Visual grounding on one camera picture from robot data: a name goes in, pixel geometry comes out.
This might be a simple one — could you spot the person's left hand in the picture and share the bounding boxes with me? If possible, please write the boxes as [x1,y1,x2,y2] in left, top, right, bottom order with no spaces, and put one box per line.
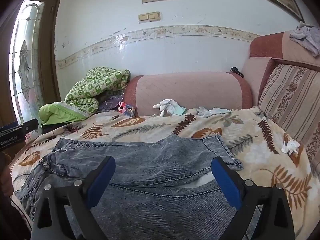
[0,152,14,197]

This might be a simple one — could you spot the stained glass wooden door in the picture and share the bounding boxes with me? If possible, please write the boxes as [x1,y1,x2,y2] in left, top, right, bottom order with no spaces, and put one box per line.
[0,0,68,155]

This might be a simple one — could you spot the grey white glove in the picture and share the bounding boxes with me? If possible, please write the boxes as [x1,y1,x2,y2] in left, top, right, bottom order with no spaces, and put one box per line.
[196,106,232,118]

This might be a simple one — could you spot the striped sofa cushion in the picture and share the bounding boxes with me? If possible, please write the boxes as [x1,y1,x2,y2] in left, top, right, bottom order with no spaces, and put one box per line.
[257,64,320,175]

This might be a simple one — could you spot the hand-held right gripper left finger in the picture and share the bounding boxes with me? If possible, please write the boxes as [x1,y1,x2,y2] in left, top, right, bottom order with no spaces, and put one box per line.
[30,155,116,240]

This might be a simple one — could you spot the thin black cable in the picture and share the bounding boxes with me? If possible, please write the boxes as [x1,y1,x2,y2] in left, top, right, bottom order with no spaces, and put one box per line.
[10,197,33,228]

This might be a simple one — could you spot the lavender cloth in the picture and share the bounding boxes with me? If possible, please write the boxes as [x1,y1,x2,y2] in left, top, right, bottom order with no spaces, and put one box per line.
[289,21,320,57]

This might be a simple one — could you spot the crumpled white tissue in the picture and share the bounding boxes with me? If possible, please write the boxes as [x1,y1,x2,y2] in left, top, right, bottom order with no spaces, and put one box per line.
[281,133,300,155]

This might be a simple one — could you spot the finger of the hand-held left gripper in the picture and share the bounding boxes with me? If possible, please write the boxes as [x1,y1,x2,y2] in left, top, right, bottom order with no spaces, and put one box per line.
[23,119,39,132]

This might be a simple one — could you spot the small red blue box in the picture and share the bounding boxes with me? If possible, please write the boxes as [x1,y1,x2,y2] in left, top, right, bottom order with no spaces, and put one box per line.
[117,102,136,116]

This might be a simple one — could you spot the pink sofa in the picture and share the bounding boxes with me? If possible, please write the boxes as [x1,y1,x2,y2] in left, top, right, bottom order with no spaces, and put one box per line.
[122,30,320,117]

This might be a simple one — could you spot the leaf print blanket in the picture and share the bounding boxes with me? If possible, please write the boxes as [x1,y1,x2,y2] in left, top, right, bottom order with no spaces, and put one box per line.
[9,106,320,240]

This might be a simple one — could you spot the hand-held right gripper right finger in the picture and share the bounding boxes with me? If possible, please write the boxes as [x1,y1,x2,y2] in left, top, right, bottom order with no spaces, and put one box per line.
[211,157,296,240]

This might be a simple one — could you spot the purple plastic bag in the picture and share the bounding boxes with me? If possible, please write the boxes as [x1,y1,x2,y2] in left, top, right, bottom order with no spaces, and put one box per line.
[97,92,125,112]

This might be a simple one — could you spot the grey denim pants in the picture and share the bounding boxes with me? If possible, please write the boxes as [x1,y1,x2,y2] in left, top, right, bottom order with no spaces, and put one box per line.
[14,133,244,240]

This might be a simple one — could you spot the green patterned quilt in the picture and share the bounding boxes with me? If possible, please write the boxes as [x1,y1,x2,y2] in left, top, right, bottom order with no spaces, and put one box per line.
[39,67,131,126]

